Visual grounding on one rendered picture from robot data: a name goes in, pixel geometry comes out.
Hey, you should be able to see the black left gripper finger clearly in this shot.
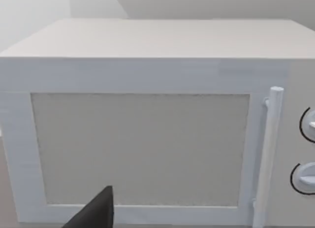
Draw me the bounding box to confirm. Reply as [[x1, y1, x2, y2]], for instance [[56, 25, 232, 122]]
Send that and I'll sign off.
[[61, 185, 116, 228]]

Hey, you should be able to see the pale microwave door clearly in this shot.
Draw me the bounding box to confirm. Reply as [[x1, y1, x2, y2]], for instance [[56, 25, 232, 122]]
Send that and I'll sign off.
[[0, 57, 288, 226]]

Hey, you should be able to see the pale microwave oven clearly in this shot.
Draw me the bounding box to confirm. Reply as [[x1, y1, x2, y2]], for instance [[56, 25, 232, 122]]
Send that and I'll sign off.
[[0, 18, 315, 228]]

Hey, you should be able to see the pale microwave knob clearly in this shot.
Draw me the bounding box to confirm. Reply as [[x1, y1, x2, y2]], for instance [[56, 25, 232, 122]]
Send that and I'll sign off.
[[299, 107, 315, 142], [289, 162, 315, 195]]

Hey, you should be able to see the pale microwave door handle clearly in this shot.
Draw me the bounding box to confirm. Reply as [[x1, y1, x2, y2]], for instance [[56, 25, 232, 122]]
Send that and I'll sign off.
[[251, 86, 284, 228]]

